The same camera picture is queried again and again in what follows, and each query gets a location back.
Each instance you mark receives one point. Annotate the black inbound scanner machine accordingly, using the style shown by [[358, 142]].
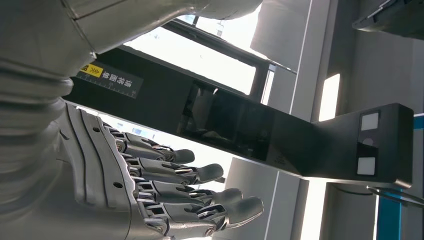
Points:
[[298, 142]]

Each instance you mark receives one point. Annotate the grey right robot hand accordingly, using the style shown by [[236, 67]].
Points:
[[99, 185]]

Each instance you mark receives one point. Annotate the dark window frame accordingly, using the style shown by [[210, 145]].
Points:
[[258, 71]]

